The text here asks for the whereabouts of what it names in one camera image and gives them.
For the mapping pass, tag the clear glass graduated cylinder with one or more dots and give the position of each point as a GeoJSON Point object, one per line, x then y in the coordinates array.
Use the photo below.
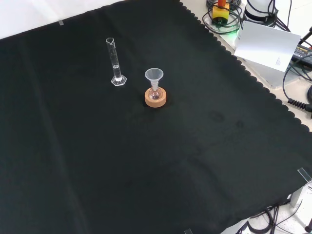
{"type": "Point", "coordinates": [116, 72]}

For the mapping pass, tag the small round-bottom glass flask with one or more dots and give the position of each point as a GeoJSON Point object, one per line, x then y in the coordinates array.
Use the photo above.
{"type": "Point", "coordinates": [155, 94]}

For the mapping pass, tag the clear plastic funnel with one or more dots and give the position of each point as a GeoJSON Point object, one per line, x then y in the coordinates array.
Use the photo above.
{"type": "Point", "coordinates": [154, 74]}

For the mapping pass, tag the black bench cloth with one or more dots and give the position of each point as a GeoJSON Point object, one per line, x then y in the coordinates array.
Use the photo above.
{"type": "Point", "coordinates": [136, 156]}

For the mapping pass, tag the clear tape strip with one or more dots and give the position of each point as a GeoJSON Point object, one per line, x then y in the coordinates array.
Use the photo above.
{"type": "Point", "coordinates": [305, 174]}
{"type": "Point", "coordinates": [61, 23]}
{"type": "Point", "coordinates": [188, 231]}

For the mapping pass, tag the grey box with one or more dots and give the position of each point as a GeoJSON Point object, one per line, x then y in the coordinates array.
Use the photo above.
{"type": "Point", "coordinates": [270, 75]}

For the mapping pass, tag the yellow stop button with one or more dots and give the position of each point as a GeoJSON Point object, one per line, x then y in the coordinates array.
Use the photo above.
{"type": "Point", "coordinates": [220, 12]}

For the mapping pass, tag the black power adapter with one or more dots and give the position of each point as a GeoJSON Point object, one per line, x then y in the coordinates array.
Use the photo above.
{"type": "Point", "coordinates": [303, 54]}

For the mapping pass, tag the white bench leg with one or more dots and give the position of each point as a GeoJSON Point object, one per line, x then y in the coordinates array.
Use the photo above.
{"type": "Point", "coordinates": [299, 196]}

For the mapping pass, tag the black tripod rod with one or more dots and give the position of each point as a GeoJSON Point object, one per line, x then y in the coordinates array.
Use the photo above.
{"type": "Point", "coordinates": [306, 36]}

